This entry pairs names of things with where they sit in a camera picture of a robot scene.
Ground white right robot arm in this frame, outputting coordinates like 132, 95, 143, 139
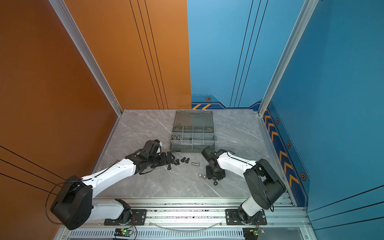
202, 147, 287, 225

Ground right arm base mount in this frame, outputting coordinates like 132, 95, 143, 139
225, 209, 267, 226

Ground green circuit board right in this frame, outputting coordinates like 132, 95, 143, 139
243, 228, 265, 240

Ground green circuit board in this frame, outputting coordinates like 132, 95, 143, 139
113, 228, 134, 240
243, 228, 265, 240

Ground aluminium corner post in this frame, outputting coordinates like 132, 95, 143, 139
49, 0, 123, 118
258, 0, 319, 117

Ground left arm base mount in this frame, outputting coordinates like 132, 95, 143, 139
104, 199, 147, 226

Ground aluminium corner post left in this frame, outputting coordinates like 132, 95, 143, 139
49, 0, 123, 118

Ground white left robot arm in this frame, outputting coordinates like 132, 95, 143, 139
50, 140, 176, 230

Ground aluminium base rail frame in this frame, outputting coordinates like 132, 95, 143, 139
53, 197, 319, 240

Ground aluminium corner post right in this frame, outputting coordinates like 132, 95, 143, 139
258, 0, 319, 117

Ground grey plastic organizer box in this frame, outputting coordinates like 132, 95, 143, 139
170, 110, 215, 153

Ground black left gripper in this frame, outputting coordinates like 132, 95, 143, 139
148, 150, 176, 168

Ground green circuit board left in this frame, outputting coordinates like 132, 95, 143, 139
113, 228, 134, 240

